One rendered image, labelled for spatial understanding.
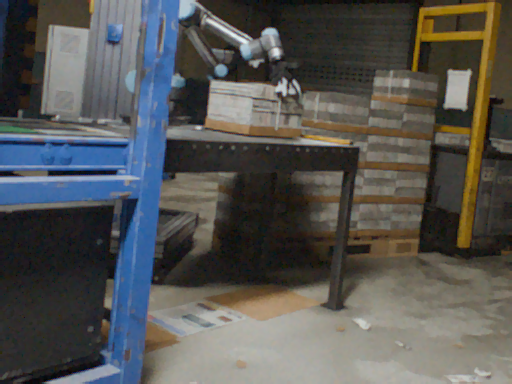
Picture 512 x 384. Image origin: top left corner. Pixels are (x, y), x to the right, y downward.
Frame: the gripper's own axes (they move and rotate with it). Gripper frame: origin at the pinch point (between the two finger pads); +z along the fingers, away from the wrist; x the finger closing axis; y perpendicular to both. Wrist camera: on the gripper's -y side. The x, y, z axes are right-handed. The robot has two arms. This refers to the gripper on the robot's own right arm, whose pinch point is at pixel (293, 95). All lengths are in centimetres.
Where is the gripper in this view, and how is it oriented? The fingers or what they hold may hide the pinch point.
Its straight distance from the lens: 294.9
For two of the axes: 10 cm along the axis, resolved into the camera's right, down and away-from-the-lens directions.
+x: -6.0, -0.3, -8.0
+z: 3.0, 9.2, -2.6
